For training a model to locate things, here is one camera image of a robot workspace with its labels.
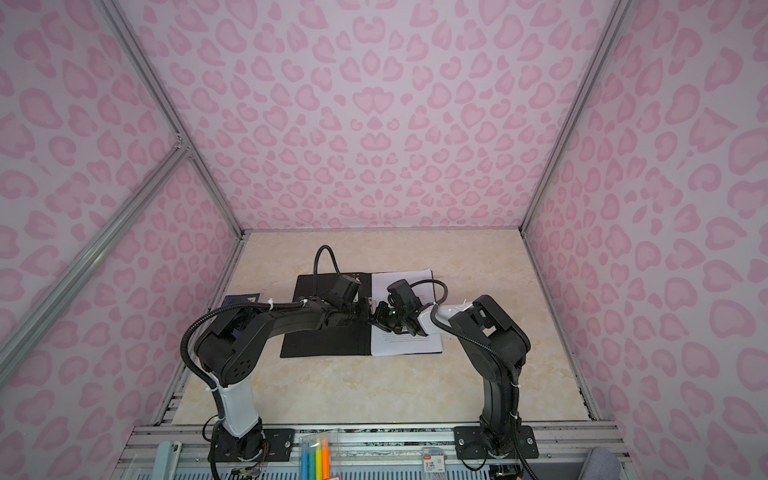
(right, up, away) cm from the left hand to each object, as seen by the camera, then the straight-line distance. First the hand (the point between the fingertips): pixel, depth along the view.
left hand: (374, 311), depth 96 cm
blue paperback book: (-48, +3, +5) cm, 48 cm away
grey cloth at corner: (+54, -30, -28) cm, 68 cm away
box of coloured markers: (-12, -30, -26) cm, 41 cm away
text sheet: (+4, -8, -6) cm, 11 cm away
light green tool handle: (-45, -29, -28) cm, 61 cm away
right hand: (-1, -1, -5) cm, 5 cm away
